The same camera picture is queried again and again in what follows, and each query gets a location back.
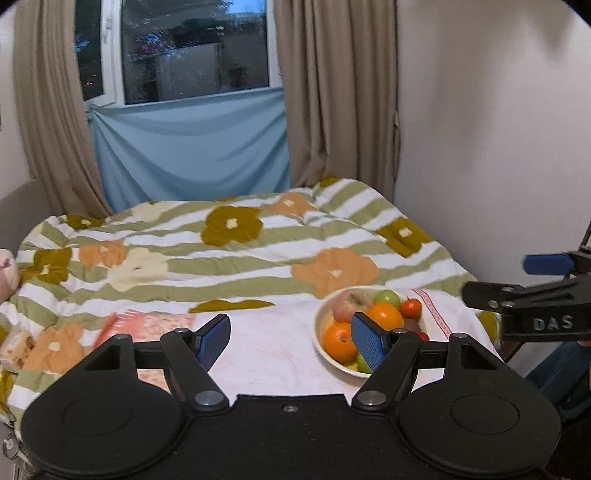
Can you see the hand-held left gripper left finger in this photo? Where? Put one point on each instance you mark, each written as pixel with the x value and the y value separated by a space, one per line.
pixel 214 342

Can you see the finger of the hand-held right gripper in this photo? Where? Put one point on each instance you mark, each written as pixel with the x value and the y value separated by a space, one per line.
pixel 547 264
pixel 485 293

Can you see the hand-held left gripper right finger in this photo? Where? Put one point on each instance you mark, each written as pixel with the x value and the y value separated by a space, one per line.
pixel 367 344

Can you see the green apple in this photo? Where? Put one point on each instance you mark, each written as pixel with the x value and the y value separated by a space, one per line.
pixel 388 299
pixel 362 363

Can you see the large orange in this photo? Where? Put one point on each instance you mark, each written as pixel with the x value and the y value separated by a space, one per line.
pixel 339 342
pixel 385 315

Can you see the cream oval bowl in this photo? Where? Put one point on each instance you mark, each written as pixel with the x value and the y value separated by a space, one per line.
pixel 328 358

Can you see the brown kiwi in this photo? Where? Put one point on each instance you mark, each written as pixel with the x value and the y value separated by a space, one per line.
pixel 414 325

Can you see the red tomato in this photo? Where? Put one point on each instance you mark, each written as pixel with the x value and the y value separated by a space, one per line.
pixel 422 336

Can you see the small tangerine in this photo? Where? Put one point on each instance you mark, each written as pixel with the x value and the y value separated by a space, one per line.
pixel 411 308

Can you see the red and yellow apple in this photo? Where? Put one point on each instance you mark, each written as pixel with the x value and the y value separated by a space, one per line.
pixel 348 304

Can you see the thin black rod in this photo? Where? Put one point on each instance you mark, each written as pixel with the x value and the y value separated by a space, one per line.
pixel 587 235

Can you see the blue jeans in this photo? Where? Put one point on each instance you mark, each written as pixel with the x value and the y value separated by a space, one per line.
pixel 563 378

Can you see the pink and white blanket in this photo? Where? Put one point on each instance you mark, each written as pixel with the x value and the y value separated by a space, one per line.
pixel 277 341

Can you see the green striped floral blanket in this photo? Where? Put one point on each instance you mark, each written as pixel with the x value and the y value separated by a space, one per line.
pixel 184 258

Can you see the blue cloth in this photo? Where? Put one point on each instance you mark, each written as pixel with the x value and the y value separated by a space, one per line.
pixel 184 147

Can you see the printed packet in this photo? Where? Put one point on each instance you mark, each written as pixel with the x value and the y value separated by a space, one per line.
pixel 16 350

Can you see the pink plush toy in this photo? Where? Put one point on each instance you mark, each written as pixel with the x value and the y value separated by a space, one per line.
pixel 8 274

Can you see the beige curtain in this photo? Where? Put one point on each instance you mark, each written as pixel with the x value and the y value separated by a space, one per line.
pixel 337 92
pixel 55 115

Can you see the window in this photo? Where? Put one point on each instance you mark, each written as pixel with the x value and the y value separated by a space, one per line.
pixel 194 50

